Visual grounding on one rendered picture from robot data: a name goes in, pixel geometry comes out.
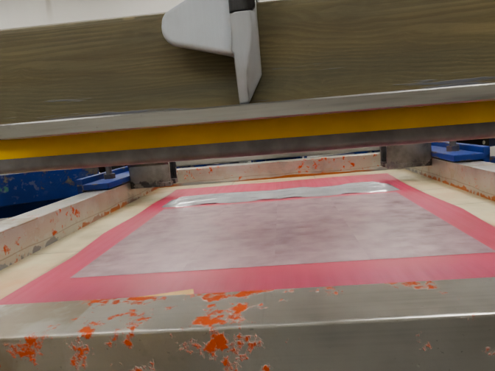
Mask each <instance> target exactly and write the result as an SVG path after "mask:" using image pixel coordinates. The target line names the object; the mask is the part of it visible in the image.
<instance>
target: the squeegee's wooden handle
mask: <svg viewBox="0 0 495 371"><path fill-rule="evenodd" d="M256 9H257V18H258V28H259V46H260V56H261V73H262V76H261V79H260V80H259V83H258V85H257V87H256V89H255V91H254V93H253V96H252V98H251V100H250V103H259V102H275V101H284V100H293V99H311V98H320V97H328V96H345V95H354V94H364V93H381V92H389V91H406V90H415V89H425V88H441V87H450V86H459V85H476V84H485V83H494V82H495V0H278V1H263V2H256ZM165 13H166V12H165ZM165 13H150V14H143V15H130V16H122V17H115V18H102V19H94V20H87V21H73V22H66V23H59V24H45V25H38V26H24V27H17V28H9V29H0V124H14V123H23V122H32V121H49V120H58V119H75V118H84V117H93V116H110V115H119V114H128V113H145V112H154V111H163V110H179V109H189V108H198V107H215V106H223V105H240V103H239V93H238V88H237V81H236V70H235V63H234V58H233V57H229V56H225V55H221V54H213V53H208V52H201V51H197V50H192V49H185V48H180V47H176V46H173V45H171V44H170V43H168V42H167V41H166V39H165V38H164V36H163V33H162V28H161V26H162V19H163V16H164V14H165ZM250 103H249V104H250Z"/></svg>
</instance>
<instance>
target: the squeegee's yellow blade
mask: <svg viewBox="0 0 495 371"><path fill-rule="evenodd" d="M493 121H495V101H486V102H469V103H459V104H450V105H432V106H423V107H405V108H396V109H386V110H369V111H359V112H350V113H332V114H323V115H313V116H296V117H286V118H277V119H259V120H250V121H232V122H223V123H213V124H196V125H186V126H177V127H159V128H150V129H141V130H123V131H114V132H96V133H87V134H77V135H60V136H50V137H41V138H23V139H11V140H0V160H5V159H15V158H33V157H43V156H53V155H72V154H82V153H92V152H110V151H120V150H130V149H149V148H158V147H168V146H187V145H196V144H215V143H225V142H234V141H253V140H263V139H273V138H291V137H301V136H311V135H330V134H340V133H358V132H368V131H378V130H397V129H407V128H416V127H435V126H445V125H455V124H473V123H483V122H493Z"/></svg>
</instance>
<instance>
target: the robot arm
mask: <svg viewBox="0 0 495 371"><path fill-rule="evenodd" d="M256 2H259V0H185V1H183V2H181V3H179V4H178V5H177V6H175V7H173V8H172V9H171V10H169V11H167V12H166V13H165V14H164V16H163V19H162V26H161V28H162V33H163V36H164V38H165V39H166V41H167V42H168V43H170V44H171V45H173V46H176V47H180V48H185V49H192V50H197V51H201V52H208V53H213V54H221V55H225V56H229V57H233V58H234V63H235V70H236V81H237V88H238V93H239V103H240V104H249V103H250V100H251V98H252V96H253V93H254V91H255V89H256V87H257V85H258V83H259V80H260V79H261V76H262V73H261V56H260V46H259V28H258V18H257V9H256Z"/></svg>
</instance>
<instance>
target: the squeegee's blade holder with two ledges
mask: <svg viewBox="0 0 495 371"><path fill-rule="evenodd" d="M486 101H495V82H494V83H485V84H476V85H459V86H450V87H441V88H425V89H415V90H406V91H389V92H381V93H364V94H354V95H345V96H328V97H320V98H311V99H293V100H284V101H275V102H259V103H250V104H240V105H223V106H215V107H198V108H189V109H179V110H163V111H154V112H145V113H128V114H119V115H110V116H93V117H84V118H75V119H58V120H49V121H32V122H23V123H14V124H0V139H1V140H11V139H23V138H41V137H50V136H60V135H77V134H87V133H104V132H114V131H123V130H141V129H150V128H159V127H177V126H186V125H196V124H213V123H223V122H232V121H250V120H259V119H277V118H286V117H296V116H313V115H323V114H332V113H350V112H359V111H369V110H386V109H396V108H405V107H423V106H432V105H450V104H459V103H469V102H486Z"/></svg>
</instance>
